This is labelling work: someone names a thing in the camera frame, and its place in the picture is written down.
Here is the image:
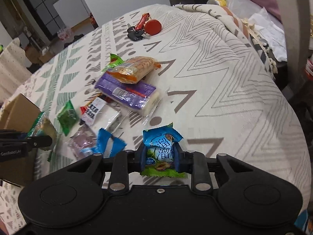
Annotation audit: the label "red round keychain charm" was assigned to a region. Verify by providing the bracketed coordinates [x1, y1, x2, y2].
[144, 19, 162, 36]

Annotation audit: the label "black shoes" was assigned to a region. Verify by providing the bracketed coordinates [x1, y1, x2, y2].
[64, 34, 84, 49]

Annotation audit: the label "green nut snack packet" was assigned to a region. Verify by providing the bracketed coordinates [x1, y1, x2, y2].
[27, 112, 58, 142]

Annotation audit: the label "orange bread package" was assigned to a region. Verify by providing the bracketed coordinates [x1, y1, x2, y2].
[107, 56, 161, 84]

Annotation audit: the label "purple clear snack packet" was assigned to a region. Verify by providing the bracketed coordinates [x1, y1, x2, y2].
[67, 125, 97, 160]

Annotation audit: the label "yellow tape roll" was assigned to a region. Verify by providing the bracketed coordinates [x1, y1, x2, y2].
[207, 0, 227, 6]

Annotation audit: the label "red white snack packet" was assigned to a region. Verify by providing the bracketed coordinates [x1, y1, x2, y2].
[81, 97, 121, 133]

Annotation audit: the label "brown cardboard box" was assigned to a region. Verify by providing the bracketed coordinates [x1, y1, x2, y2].
[0, 93, 59, 187]

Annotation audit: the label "dark red bottle on floor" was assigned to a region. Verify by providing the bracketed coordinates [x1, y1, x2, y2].
[89, 13, 99, 29]

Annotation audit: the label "blue green snack packet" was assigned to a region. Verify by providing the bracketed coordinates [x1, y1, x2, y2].
[141, 123, 186, 178]

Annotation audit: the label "white plastic bag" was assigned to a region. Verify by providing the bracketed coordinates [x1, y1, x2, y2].
[227, 0, 287, 62]

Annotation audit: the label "white desk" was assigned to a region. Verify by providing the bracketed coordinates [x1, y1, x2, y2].
[276, 0, 310, 93]

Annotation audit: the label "purple white cake package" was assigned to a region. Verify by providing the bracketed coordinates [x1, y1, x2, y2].
[94, 73, 161, 117]

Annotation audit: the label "black car keys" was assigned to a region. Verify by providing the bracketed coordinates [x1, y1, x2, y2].
[127, 23, 145, 41]

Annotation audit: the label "red keychain strap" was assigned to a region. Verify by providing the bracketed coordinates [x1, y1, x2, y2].
[135, 13, 151, 29]

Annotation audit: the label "patterned bed blanket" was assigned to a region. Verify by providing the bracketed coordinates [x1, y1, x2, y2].
[1, 5, 311, 234]

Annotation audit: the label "bright green snack packet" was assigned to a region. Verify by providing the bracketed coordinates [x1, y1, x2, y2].
[101, 53, 124, 73]

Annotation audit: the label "pink water bottle pack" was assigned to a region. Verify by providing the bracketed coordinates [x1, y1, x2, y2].
[57, 27, 73, 41]

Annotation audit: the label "round table with cloth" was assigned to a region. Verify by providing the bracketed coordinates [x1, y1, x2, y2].
[1, 38, 32, 103]

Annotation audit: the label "dark green snack packet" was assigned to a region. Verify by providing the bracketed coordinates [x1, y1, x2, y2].
[57, 100, 78, 136]

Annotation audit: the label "blue white snack packet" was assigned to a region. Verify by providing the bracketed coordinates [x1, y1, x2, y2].
[93, 128, 127, 158]

